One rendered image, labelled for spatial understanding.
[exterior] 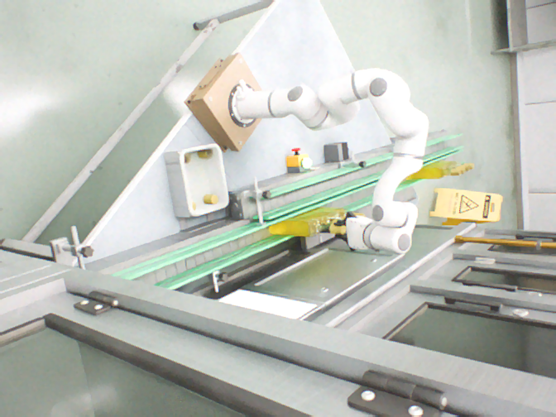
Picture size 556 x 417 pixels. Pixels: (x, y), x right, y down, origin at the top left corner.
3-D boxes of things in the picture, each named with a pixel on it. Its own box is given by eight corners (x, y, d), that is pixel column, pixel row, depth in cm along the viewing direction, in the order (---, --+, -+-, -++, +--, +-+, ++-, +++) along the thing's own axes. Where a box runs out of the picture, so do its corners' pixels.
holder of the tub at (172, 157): (178, 232, 168) (192, 233, 162) (163, 152, 162) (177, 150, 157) (215, 219, 180) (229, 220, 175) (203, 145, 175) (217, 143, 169)
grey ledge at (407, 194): (289, 247, 206) (310, 250, 198) (286, 227, 204) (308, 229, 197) (398, 198, 274) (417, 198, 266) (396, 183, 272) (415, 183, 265)
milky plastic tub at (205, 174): (175, 217, 166) (191, 218, 160) (163, 151, 162) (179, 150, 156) (214, 205, 179) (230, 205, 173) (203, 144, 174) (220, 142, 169)
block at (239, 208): (230, 219, 177) (243, 220, 172) (226, 194, 175) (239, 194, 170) (237, 217, 179) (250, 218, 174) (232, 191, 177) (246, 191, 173)
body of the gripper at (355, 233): (385, 249, 153) (361, 243, 162) (382, 217, 151) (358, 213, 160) (366, 255, 149) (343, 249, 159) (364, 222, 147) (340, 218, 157)
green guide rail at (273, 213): (252, 218, 175) (269, 220, 170) (252, 216, 175) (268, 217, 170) (451, 147, 301) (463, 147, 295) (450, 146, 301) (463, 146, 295)
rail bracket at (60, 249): (49, 285, 132) (88, 298, 117) (34, 225, 129) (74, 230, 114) (66, 279, 136) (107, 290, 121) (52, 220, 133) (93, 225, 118)
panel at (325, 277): (125, 354, 128) (209, 390, 106) (122, 343, 128) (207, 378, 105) (327, 251, 193) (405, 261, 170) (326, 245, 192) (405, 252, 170)
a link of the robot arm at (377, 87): (375, 151, 150) (354, 147, 138) (385, 81, 148) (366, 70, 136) (427, 157, 142) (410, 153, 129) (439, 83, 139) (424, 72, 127)
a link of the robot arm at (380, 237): (400, 201, 137) (424, 203, 142) (374, 198, 146) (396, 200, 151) (394, 255, 138) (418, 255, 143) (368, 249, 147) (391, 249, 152)
